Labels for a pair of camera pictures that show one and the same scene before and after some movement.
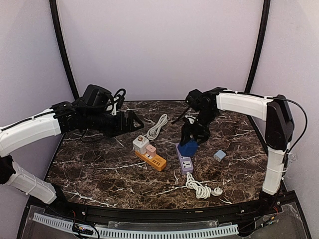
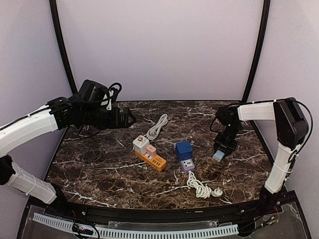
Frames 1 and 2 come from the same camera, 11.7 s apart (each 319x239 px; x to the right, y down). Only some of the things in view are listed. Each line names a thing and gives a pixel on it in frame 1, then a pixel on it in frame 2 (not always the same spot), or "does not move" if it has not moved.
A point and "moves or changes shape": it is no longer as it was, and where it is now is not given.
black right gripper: (187, 131) -> (219, 144)
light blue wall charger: (219, 155) does not move
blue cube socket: (189, 149) moves or changes shape
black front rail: (181, 214) does not move
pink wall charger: (151, 150) does not move
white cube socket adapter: (140, 144) does not move
